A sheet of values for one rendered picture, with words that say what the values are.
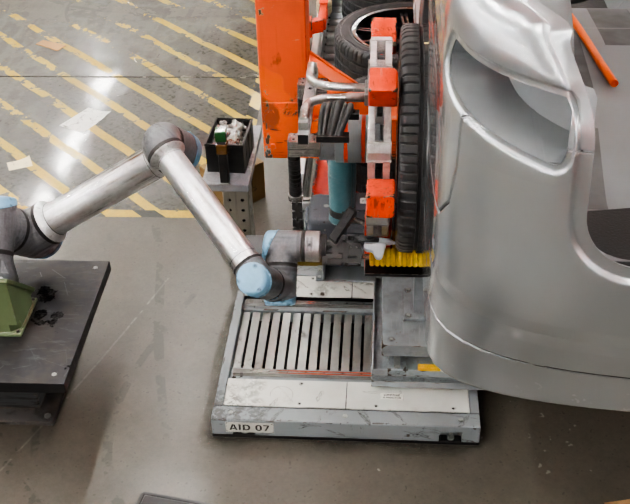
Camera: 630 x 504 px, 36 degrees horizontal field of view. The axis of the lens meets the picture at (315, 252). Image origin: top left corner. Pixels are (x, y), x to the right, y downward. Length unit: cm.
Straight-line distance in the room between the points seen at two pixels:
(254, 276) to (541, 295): 100
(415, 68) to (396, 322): 92
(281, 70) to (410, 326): 94
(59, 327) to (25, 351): 14
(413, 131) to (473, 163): 76
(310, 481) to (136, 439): 58
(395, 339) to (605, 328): 129
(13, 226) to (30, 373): 47
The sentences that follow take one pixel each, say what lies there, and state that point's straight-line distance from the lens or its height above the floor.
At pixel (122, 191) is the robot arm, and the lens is 310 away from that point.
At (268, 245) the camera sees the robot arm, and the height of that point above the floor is 65.
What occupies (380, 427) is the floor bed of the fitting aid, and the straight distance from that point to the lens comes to 304.
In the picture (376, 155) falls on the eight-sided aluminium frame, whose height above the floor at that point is 95.
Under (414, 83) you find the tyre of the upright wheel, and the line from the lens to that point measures 259.
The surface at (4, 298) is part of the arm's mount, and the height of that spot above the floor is 45.
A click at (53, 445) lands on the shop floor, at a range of 321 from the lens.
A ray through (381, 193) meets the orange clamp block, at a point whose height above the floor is 88.
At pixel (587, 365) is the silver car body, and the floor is 94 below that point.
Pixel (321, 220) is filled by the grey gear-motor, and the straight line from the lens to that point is 331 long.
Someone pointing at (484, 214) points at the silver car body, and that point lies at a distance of 182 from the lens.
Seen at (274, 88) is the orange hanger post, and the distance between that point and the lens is 330.
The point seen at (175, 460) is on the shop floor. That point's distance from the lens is 308.
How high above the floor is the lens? 227
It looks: 36 degrees down
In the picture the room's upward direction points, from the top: 2 degrees counter-clockwise
